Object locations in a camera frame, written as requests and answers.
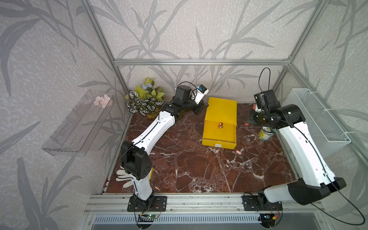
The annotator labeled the clear acrylic wall shelf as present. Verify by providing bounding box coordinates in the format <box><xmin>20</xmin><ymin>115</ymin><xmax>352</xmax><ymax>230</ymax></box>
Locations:
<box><xmin>41</xmin><ymin>90</ymin><xmax>115</xmax><ymax>157</ymax></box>

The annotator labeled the aluminium front rail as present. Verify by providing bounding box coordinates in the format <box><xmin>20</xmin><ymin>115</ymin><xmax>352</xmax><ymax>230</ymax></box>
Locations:
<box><xmin>83</xmin><ymin>193</ymin><xmax>327</xmax><ymax>215</ymax></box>

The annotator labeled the aluminium frame crossbar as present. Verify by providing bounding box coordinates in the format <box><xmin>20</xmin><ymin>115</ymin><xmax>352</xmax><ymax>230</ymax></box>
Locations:
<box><xmin>114</xmin><ymin>59</ymin><xmax>288</xmax><ymax>66</ymax></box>

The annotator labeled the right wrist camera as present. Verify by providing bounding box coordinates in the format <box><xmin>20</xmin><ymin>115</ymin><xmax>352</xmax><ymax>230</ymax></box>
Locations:
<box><xmin>254</xmin><ymin>90</ymin><xmax>281</xmax><ymax>113</ymax></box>

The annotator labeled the artificial potted plant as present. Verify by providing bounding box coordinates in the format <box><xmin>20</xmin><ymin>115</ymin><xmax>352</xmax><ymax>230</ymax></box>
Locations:
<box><xmin>125</xmin><ymin>77</ymin><xmax>165</xmax><ymax>121</ymax></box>

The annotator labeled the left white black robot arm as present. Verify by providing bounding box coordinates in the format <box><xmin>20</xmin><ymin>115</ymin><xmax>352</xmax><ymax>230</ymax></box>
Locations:
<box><xmin>116</xmin><ymin>99</ymin><xmax>208</xmax><ymax>202</ymax></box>

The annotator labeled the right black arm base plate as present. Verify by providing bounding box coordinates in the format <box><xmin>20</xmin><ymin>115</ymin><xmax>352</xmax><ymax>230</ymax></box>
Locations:
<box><xmin>241</xmin><ymin>193</ymin><xmax>283</xmax><ymax>212</ymax></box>

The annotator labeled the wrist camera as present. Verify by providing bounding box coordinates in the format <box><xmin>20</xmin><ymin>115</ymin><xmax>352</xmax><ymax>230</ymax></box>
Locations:
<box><xmin>254</xmin><ymin>90</ymin><xmax>281</xmax><ymax>113</ymax></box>
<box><xmin>194</xmin><ymin>84</ymin><xmax>209</xmax><ymax>104</ymax></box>

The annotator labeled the pink artificial flower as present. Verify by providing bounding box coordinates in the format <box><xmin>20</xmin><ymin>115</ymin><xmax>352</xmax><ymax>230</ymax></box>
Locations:
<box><xmin>93</xmin><ymin>94</ymin><xmax>112</xmax><ymax>108</ymax></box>

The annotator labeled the white work glove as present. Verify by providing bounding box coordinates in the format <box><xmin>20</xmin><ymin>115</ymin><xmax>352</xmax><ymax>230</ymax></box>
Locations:
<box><xmin>114</xmin><ymin>169</ymin><xmax>134</xmax><ymax>188</ymax></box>

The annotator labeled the white wire basket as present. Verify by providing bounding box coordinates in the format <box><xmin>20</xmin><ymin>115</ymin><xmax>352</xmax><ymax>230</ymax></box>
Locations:
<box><xmin>283</xmin><ymin>88</ymin><xmax>351</xmax><ymax>158</ymax></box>

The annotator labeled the yellow drawer cabinet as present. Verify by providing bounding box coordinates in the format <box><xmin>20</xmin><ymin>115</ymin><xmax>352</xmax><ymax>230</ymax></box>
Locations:
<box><xmin>205</xmin><ymin>97</ymin><xmax>237</xmax><ymax>125</ymax></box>

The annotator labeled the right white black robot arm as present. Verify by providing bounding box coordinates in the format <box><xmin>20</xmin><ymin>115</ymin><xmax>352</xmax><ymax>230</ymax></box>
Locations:
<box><xmin>248</xmin><ymin>102</ymin><xmax>347</xmax><ymax>205</ymax></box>

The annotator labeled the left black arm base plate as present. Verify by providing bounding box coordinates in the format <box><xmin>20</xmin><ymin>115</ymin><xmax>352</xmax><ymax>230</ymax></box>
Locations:
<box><xmin>127</xmin><ymin>195</ymin><xmax>167</xmax><ymax>212</ymax></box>

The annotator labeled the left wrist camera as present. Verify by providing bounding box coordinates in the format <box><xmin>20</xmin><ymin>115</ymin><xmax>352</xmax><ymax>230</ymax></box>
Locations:
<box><xmin>194</xmin><ymin>84</ymin><xmax>209</xmax><ymax>104</ymax></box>

